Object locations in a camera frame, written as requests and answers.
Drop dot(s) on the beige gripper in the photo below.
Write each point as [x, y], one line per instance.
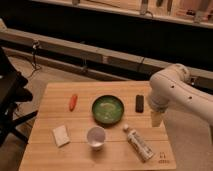
[156, 118]

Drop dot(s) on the green ceramic bowl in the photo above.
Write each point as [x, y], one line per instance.
[107, 109]

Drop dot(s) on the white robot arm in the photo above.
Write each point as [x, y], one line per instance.
[170, 84]

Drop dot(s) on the black rectangular remote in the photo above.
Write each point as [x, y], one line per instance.
[139, 103]

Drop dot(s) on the white plastic bottle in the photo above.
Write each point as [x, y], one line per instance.
[142, 149]

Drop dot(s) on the white paper cup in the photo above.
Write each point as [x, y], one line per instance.
[96, 137]

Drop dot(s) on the wooden table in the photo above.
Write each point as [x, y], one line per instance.
[42, 153]

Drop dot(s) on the orange carrot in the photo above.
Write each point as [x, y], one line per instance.
[73, 101]

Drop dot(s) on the black chair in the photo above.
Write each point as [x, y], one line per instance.
[12, 90]

